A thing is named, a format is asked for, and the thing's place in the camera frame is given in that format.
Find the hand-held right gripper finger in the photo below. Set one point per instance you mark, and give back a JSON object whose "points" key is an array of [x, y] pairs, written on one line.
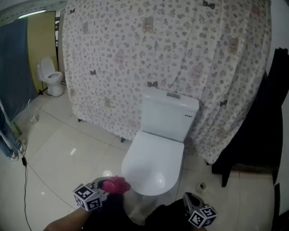
{"points": [[187, 198]]}

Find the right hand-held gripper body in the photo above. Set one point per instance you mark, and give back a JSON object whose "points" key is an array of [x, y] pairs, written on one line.
{"points": [[202, 216]]}

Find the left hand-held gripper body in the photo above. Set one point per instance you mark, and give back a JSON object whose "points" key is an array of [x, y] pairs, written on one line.
{"points": [[87, 197]]}

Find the pink cloth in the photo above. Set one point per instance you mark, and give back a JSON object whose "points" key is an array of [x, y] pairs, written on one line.
{"points": [[116, 185]]}

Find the white toilet lid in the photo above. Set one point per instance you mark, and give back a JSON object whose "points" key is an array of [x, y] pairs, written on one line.
{"points": [[152, 164]]}

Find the white toilet with tank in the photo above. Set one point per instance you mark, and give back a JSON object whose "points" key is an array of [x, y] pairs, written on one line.
{"points": [[168, 117]]}

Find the small white open toilet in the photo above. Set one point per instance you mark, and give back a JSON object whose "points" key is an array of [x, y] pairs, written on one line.
{"points": [[48, 74]]}

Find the person's right leg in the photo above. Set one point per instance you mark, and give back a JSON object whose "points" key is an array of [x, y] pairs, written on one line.
{"points": [[167, 216]]}

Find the clear plastic bottle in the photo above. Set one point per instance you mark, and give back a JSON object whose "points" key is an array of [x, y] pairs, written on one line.
{"points": [[35, 116]]}

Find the black hanging cloth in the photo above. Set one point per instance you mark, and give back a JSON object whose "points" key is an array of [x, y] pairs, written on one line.
{"points": [[257, 126]]}

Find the chrome flush button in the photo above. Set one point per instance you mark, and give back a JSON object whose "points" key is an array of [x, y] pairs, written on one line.
{"points": [[173, 95]]}

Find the blue curtain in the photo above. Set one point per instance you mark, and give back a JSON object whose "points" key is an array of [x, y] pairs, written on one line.
{"points": [[13, 67]]}

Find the floral patterned curtain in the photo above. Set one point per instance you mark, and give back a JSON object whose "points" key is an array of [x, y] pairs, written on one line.
{"points": [[140, 56]]}

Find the yellow partition panel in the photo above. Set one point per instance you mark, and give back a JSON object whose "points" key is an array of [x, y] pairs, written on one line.
{"points": [[41, 45]]}

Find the black white patterned board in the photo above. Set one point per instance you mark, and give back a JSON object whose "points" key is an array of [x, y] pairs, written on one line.
{"points": [[57, 31]]}

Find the fluorescent light tube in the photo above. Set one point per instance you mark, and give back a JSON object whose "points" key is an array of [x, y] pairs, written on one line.
{"points": [[31, 14]]}

